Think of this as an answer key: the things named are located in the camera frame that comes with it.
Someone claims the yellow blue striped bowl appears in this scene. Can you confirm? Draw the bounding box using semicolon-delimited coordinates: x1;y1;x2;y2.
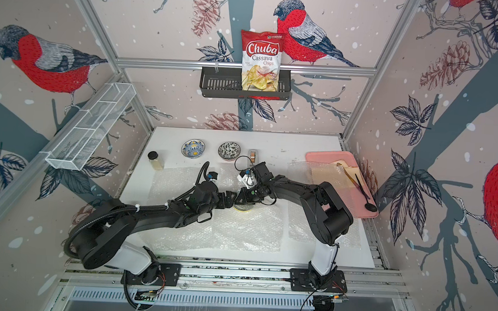
234;204;256;212

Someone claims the bubble wrap sheet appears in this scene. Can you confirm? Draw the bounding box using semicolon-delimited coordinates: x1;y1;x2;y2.
142;206;284;253
287;202;363;249
147;167;209;205

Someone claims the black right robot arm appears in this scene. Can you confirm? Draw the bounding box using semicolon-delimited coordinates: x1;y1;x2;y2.
234;175;353;290

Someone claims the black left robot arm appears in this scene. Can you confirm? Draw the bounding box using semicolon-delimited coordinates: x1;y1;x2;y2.
64;181;237;275

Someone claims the pink floral leaf bowl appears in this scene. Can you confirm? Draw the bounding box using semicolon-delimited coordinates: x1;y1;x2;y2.
218;141;241;161

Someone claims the blue yellow patterned bowl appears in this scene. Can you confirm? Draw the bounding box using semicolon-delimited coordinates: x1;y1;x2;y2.
181;139;206;159

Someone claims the glass jar black lid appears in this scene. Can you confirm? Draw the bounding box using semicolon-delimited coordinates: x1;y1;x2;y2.
147;150;164;171

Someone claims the gold spoon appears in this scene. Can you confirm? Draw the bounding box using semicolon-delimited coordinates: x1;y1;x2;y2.
336;160;361;188

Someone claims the pink plastic tray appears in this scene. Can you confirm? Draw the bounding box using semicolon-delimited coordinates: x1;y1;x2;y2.
305;151;378;219

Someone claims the red cassava chips bag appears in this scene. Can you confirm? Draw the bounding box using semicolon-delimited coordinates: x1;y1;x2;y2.
241;30;285;92

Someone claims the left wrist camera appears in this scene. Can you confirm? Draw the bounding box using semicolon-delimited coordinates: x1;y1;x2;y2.
204;171;218;182

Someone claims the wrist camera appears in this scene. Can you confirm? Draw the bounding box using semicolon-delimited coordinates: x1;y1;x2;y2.
204;171;218;182
251;162;274;185

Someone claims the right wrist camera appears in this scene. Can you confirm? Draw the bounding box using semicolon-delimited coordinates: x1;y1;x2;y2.
251;162;274;185

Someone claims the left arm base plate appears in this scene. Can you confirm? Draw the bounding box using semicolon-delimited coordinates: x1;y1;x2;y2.
123;263;182;287

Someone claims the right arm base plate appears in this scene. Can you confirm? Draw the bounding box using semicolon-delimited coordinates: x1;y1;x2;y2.
289;269;348;295

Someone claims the black wire wall basket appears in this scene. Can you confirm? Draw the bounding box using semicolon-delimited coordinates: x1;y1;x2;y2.
199;65;293;103

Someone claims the white mesh wall shelf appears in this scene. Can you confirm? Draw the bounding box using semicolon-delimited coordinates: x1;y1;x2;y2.
46;82;136;171

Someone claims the horizontal aluminium frame bar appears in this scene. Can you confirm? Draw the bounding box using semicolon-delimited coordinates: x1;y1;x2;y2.
115;54;377;82

